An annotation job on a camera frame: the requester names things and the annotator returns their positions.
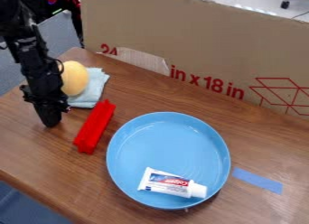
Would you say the yellow egg-shaped ball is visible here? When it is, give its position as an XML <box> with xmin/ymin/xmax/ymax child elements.
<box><xmin>61</xmin><ymin>61</ymin><xmax>89</xmax><ymax>97</ymax></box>

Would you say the black chair caster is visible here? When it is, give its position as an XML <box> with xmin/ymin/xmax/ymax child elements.
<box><xmin>279</xmin><ymin>1</ymin><xmax>290</xmax><ymax>9</ymax></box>

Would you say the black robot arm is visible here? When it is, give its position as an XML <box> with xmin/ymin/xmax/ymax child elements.
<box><xmin>0</xmin><ymin>0</ymin><xmax>69</xmax><ymax>127</ymax></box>

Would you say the grey chair back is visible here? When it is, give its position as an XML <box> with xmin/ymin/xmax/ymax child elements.
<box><xmin>38</xmin><ymin>10</ymin><xmax>80</xmax><ymax>58</ymax></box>

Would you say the light blue cloth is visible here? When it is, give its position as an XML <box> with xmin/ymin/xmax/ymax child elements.
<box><xmin>68</xmin><ymin>68</ymin><xmax>109</xmax><ymax>108</ymax></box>

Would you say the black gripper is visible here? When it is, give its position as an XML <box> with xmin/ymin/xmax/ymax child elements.
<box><xmin>20</xmin><ymin>57</ymin><xmax>69</xmax><ymax>127</ymax></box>

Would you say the black computer with lights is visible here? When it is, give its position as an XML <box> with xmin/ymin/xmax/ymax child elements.
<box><xmin>24</xmin><ymin>0</ymin><xmax>83</xmax><ymax>43</ymax></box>

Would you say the blue round plate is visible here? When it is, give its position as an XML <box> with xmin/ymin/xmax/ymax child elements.
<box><xmin>105</xmin><ymin>112</ymin><xmax>230</xmax><ymax>210</ymax></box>

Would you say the red plastic block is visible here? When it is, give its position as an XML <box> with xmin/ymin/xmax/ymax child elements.
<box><xmin>73</xmin><ymin>99</ymin><xmax>116</xmax><ymax>154</ymax></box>

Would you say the brown cardboard box panel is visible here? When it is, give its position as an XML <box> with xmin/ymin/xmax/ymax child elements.
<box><xmin>80</xmin><ymin>0</ymin><xmax>309</xmax><ymax>119</ymax></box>

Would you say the blue tape strip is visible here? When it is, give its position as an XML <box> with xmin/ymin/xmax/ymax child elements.
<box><xmin>231</xmin><ymin>167</ymin><xmax>283</xmax><ymax>194</ymax></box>

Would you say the white toothpaste tube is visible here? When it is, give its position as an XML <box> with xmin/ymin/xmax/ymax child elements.
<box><xmin>137</xmin><ymin>167</ymin><xmax>207</xmax><ymax>199</ymax></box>

